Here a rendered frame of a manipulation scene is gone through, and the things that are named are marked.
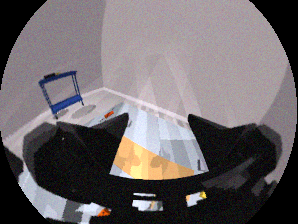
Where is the tan wooden floor panel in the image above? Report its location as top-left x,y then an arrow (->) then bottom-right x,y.
113,136 -> 194,180

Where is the yellow block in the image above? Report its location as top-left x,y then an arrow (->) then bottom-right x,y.
200,190 -> 206,198

